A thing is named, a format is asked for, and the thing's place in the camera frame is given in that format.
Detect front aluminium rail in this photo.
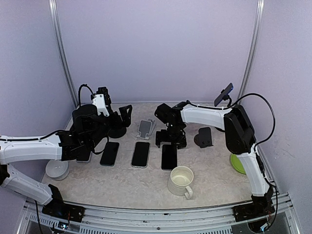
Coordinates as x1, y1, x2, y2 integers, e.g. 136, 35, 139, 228
17, 194, 300, 234

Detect aluminium frame post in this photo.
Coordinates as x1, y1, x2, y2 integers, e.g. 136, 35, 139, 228
238, 0, 265, 99
48, 0, 78, 107

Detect green plate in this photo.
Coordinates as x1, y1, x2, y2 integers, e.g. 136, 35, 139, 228
230, 154, 246, 175

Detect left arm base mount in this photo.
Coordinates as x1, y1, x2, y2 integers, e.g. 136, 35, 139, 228
42, 203, 85, 223

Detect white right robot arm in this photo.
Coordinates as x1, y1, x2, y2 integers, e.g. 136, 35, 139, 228
155, 102, 273, 216

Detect phone with purple edge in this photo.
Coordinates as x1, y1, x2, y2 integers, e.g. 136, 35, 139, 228
161, 144, 177, 171

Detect black gooseneck phone stand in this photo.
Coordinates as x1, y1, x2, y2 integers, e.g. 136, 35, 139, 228
221, 89, 232, 107

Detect left aluminium frame post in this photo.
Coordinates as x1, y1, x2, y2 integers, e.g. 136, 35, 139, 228
48, 0, 78, 107

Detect silver folding phone stand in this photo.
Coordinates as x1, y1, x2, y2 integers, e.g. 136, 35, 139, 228
136, 119, 156, 140

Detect blue-edged phone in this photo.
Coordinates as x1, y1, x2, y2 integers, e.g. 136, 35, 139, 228
214, 83, 234, 107

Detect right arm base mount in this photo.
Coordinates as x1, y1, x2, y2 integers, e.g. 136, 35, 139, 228
233, 203, 275, 222

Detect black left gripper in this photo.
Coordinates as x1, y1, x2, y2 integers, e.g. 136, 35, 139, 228
87, 104, 132, 148

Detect white ceramic bowl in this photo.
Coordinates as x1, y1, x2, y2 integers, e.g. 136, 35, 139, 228
45, 160, 69, 181

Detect black round-base phone stand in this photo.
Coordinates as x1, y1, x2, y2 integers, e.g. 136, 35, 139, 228
108, 127, 127, 139

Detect right aluminium frame post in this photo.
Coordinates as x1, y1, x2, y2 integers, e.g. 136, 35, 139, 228
238, 0, 265, 99

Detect white ribbed mug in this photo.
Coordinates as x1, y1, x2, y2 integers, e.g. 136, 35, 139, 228
167, 166, 194, 199

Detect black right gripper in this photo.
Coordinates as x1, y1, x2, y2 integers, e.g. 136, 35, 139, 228
156, 123, 186, 149

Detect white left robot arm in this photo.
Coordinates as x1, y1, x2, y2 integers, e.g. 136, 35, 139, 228
0, 104, 133, 217

